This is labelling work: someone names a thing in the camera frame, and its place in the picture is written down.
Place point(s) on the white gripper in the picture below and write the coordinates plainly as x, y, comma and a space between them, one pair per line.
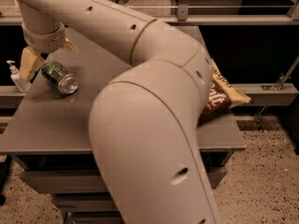
43, 41

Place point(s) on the green soda can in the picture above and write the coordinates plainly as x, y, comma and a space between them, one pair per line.
60, 77

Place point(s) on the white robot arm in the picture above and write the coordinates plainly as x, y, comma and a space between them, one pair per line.
143, 123

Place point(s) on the white pump sanitizer bottle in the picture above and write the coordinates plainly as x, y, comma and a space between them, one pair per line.
22, 85

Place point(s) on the grey drawer cabinet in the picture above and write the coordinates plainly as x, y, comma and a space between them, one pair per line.
48, 124

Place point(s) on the sea salt chips bag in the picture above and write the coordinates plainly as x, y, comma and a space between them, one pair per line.
222, 95

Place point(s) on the metal railing frame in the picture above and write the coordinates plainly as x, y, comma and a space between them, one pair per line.
236, 16

